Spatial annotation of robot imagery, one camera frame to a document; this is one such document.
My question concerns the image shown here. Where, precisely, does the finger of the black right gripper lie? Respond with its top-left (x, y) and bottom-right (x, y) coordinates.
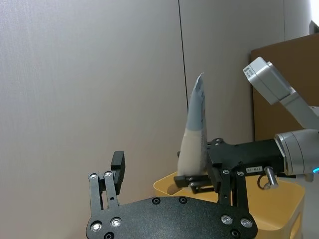
top-left (173, 174), bottom-right (217, 194)
top-left (177, 137), bottom-right (226, 160)

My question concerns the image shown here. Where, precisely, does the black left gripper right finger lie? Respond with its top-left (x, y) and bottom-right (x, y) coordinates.
top-left (206, 163), bottom-right (250, 213)

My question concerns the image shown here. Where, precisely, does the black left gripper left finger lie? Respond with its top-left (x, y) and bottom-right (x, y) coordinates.
top-left (88, 150), bottom-right (126, 217)

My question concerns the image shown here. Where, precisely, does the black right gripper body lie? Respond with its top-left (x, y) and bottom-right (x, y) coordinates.
top-left (208, 138), bottom-right (285, 175)

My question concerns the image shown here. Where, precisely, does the grey and beige sock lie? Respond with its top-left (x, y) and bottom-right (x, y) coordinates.
top-left (176, 72), bottom-right (209, 176)

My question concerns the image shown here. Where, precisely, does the yellow plastic bin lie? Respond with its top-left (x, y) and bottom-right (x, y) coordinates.
top-left (153, 171), bottom-right (306, 239)

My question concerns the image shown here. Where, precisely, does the brown cardboard panel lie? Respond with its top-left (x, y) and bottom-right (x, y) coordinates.
top-left (250, 33), bottom-right (319, 143)

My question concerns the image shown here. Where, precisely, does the thin dark cable silver plug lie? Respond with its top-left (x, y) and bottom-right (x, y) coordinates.
top-left (257, 166), bottom-right (279, 190)

